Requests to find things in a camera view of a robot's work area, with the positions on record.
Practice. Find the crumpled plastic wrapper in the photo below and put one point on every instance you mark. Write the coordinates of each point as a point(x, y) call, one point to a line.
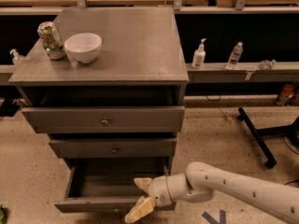
point(267, 65)

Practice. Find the grey metal ledge rail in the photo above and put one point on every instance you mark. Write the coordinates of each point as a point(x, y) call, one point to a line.
point(244, 72)

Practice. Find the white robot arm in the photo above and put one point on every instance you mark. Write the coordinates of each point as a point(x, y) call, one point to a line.
point(198, 183)

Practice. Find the orange spray can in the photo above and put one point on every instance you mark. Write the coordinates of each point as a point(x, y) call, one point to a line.
point(284, 94)

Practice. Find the white ceramic bowl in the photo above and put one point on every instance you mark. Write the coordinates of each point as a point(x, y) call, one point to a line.
point(84, 47)

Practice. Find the black stand base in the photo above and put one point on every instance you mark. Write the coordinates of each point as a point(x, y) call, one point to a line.
point(291, 131)

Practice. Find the green label drink can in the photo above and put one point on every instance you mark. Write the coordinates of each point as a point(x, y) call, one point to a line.
point(52, 43)

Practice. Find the clear pump sanitizer bottle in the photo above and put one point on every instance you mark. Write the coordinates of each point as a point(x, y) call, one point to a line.
point(17, 59)

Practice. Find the clear plastic water bottle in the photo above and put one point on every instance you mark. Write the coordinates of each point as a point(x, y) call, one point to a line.
point(234, 56)

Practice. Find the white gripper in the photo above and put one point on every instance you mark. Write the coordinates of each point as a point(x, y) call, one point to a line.
point(158, 188)

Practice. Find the grey wooden drawer cabinet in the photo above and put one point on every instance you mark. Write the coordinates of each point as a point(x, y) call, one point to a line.
point(140, 64)

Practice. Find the grey bottom drawer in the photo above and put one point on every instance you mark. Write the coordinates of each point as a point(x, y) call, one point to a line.
point(107, 184)

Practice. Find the grey drawer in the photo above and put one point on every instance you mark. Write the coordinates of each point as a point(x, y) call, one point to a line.
point(113, 148)
point(158, 119)
point(107, 184)

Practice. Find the white pump lotion bottle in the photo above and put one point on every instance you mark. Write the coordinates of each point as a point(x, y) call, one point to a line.
point(199, 55)

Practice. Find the grey middle drawer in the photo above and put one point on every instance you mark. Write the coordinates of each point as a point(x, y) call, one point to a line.
point(113, 148)

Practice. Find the grey top drawer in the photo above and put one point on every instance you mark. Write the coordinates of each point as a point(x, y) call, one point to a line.
point(158, 119)

